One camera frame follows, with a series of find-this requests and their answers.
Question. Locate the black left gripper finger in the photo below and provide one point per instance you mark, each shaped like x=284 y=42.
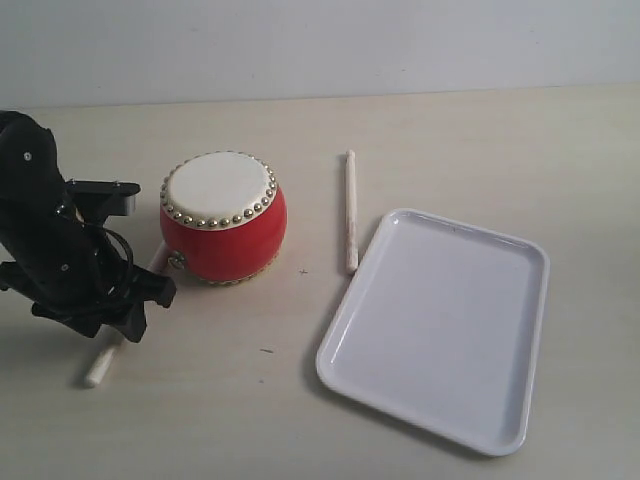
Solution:
x=134 y=323

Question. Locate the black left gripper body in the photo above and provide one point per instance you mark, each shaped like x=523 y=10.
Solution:
x=80 y=275

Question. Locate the white wooden drumstick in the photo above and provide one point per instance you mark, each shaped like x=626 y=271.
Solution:
x=352 y=254
x=102 y=360

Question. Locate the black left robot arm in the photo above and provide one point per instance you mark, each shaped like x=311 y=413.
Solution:
x=30 y=176

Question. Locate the small red drum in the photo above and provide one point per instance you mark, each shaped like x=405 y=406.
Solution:
x=223 y=216

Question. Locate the white plastic tray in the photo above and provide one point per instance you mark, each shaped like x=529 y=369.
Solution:
x=440 y=328

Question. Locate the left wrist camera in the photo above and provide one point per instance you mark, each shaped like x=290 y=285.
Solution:
x=96 y=201

